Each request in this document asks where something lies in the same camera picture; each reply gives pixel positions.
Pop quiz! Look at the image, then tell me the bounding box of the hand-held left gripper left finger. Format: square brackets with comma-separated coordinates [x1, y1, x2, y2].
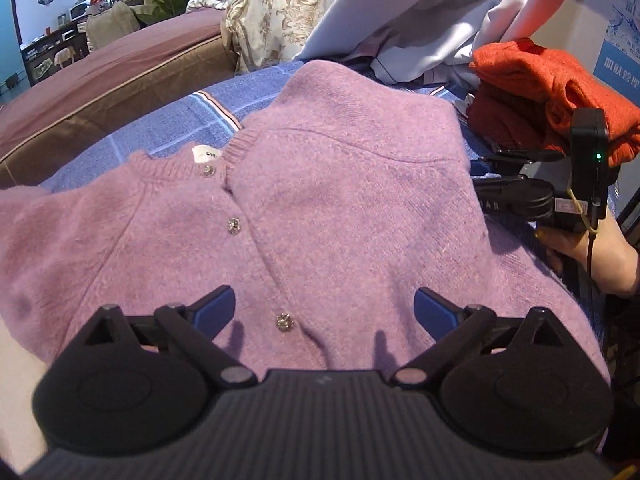
[82, 285, 253, 387]

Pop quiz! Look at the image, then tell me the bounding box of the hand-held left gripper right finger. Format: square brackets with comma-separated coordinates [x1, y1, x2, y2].
[392, 287, 569, 387]

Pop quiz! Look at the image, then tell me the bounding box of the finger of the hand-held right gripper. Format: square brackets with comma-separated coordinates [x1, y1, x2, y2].
[480, 147, 570, 165]
[472, 174, 557, 222]

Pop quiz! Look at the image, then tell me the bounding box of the mauve knit cardigan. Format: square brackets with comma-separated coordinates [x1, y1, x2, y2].
[0, 60, 613, 391]

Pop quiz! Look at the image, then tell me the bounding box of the person's right forearm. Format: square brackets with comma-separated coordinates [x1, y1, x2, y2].
[590, 212, 640, 288]

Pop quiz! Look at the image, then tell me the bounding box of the person's right hand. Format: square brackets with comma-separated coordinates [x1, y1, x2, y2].
[536, 225, 601, 273]

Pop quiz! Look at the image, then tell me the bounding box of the orange knit sweater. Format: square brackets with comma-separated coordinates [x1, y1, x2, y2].
[467, 37, 640, 171]

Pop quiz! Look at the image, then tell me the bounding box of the blue white printed board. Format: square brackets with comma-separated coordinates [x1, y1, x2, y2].
[587, 0, 640, 92]

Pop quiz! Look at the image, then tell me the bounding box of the pale lavender cloth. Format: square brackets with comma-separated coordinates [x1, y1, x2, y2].
[295, 0, 601, 87]

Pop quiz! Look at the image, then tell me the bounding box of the blue checked blanket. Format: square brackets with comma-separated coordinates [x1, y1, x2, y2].
[40, 57, 556, 271]

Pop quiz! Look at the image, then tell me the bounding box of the brown bed with mauve sheet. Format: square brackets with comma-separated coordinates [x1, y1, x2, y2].
[0, 7, 241, 186]

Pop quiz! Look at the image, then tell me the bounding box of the floral print quilt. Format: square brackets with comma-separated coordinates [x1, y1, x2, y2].
[187, 0, 351, 75]

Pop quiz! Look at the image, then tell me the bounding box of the beige cushion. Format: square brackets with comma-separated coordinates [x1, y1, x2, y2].
[85, 2, 142, 52]

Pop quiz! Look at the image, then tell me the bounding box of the dark sideboard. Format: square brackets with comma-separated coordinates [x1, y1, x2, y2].
[20, 20, 92, 87]

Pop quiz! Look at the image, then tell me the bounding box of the black cable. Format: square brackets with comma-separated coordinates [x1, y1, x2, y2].
[586, 202, 601, 283]

